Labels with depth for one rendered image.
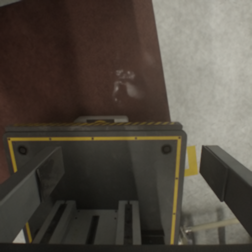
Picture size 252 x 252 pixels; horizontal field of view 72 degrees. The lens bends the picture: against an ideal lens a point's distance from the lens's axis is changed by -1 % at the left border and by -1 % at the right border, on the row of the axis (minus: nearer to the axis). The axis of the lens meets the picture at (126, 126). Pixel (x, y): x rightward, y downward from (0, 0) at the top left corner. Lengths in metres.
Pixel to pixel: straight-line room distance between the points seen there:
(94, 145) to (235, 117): 0.78
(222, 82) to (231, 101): 0.12
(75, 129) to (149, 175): 0.33
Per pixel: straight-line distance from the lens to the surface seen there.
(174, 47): 0.98
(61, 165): 0.17
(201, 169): 0.17
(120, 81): 0.94
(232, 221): 1.24
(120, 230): 0.68
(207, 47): 1.03
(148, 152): 0.68
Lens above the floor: 0.95
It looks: 75 degrees down
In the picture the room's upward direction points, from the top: 175 degrees counter-clockwise
